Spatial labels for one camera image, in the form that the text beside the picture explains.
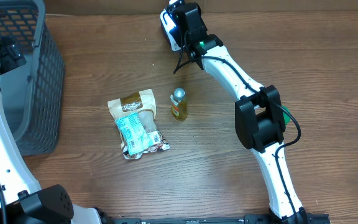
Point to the teal large tissue pack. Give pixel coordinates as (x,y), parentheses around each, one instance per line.
(134,133)

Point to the yellow oil bottle silver cap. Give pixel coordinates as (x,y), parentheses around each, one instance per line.
(179,106)

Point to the white red snack packet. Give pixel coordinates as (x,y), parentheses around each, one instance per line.
(160,144)

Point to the green lid white jar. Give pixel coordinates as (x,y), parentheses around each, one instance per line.
(287,119)

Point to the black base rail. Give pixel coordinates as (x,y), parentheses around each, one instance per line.
(247,219)

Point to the white barcode scanner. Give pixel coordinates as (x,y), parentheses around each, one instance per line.
(171,31)

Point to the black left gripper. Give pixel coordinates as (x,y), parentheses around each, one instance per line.
(12,56)

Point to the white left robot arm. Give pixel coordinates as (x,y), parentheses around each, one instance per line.
(22,200)

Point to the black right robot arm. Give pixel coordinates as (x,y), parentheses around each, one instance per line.
(259,114)

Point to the clear brown snack bag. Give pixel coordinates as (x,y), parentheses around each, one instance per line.
(141,102)

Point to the grey plastic mesh basket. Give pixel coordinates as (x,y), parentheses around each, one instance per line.
(32,93)

